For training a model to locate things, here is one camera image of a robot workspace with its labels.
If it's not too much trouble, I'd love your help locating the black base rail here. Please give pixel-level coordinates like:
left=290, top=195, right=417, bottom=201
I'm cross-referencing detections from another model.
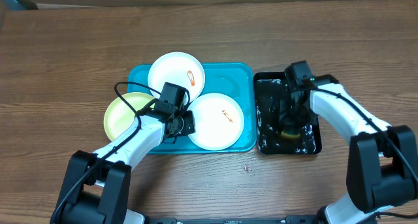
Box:
left=144, top=215, right=322, bottom=224

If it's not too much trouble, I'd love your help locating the yellow plate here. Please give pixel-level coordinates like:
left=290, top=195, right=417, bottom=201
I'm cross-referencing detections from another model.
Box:
left=103, top=92, right=154, bottom=141

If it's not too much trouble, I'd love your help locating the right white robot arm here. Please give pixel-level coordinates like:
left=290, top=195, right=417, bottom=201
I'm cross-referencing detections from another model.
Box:
left=280, top=74, right=417, bottom=223

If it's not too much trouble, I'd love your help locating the white plate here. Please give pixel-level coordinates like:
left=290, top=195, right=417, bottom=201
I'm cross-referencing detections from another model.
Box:
left=148, top=52, right=205, bottom=102
left=188, top=93, right=245, bottom=151

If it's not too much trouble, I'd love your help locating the small crumb debris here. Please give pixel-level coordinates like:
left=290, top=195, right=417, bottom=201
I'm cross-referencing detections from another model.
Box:
left=242, top=164, right=255, bottom=177

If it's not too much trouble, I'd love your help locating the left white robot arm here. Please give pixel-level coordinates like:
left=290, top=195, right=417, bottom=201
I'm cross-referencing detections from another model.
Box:
left=50, top=99, right=195, bottom=223

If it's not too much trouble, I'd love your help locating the green yellow sponge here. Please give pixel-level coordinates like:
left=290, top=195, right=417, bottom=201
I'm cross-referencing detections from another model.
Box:
left=280, top=128, right=300, bottom=140

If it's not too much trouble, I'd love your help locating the black rectangular water tray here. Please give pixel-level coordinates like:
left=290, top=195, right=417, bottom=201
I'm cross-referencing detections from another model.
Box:
left=253, top=72, right=322, bottom=155

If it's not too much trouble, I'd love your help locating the teal plastic tray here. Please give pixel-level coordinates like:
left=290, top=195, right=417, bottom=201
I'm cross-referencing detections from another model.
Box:
left=128, top=63, right=258, bottom=155

